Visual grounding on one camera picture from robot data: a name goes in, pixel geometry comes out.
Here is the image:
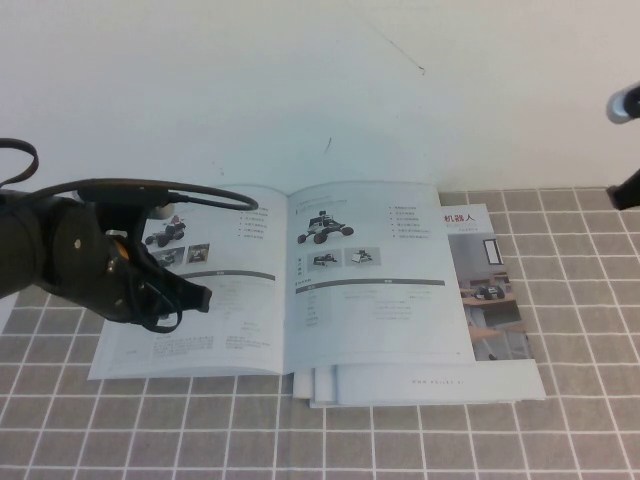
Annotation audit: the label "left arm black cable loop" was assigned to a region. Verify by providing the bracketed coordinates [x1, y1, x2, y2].
[0, 138, 40, 189]

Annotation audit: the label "white brochure under stack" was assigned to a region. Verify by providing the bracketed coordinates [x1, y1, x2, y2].
[292, 370, 317, 400]
[308, 367, 526, 408]

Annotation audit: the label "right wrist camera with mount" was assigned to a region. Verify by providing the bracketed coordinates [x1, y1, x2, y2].
[605, 82, 640, 125]

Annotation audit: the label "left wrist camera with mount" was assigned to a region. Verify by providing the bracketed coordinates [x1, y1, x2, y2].
[74, 180, 176, 236]

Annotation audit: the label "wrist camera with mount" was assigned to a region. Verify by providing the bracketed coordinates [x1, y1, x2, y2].
[605, 82, 640, 125]
[74, 180, 176, 236]

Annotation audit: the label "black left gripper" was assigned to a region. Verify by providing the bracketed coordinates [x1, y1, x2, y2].
[94, 218, 214, 327]

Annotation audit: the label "grey checked tablecloth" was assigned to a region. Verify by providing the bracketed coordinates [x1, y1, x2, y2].
[0, 185, 640, 480]

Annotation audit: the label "white robot catalogue book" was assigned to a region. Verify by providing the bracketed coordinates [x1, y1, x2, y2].
[87, 182, 476, 381]

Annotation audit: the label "left gripper small cable loop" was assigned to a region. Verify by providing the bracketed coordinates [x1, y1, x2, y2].
[127, 279, 184, 334]

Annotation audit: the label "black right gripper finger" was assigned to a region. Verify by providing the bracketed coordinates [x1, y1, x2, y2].
[606, 168, 640, 201]
[612, 186, 640, 212]

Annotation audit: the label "brochure with photo cover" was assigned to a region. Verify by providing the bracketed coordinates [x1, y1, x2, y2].
[335, 202, 546, 405]

